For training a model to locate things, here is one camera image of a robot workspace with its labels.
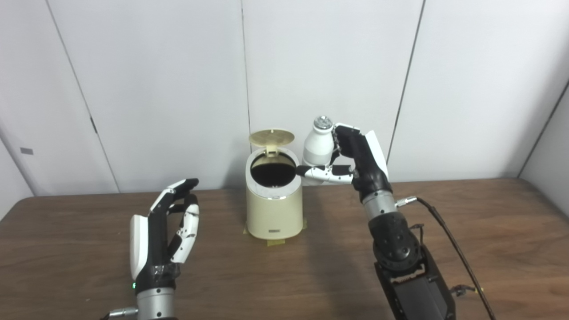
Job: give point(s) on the white and black right hand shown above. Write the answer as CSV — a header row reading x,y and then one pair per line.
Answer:
x,y
364,160

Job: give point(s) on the white and black left hand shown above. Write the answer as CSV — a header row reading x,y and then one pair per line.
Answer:
x,y
155,240

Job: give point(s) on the small white plastic bottle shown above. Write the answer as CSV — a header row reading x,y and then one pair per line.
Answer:
x,y
318,146

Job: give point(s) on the round cream bin lid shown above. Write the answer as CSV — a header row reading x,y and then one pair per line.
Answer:
x,y
271,137

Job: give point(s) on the cream-colored bin body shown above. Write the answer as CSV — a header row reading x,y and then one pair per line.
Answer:
x,y
274,213

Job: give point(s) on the small grey wall label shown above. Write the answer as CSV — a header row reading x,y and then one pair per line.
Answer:
x,y
26,151

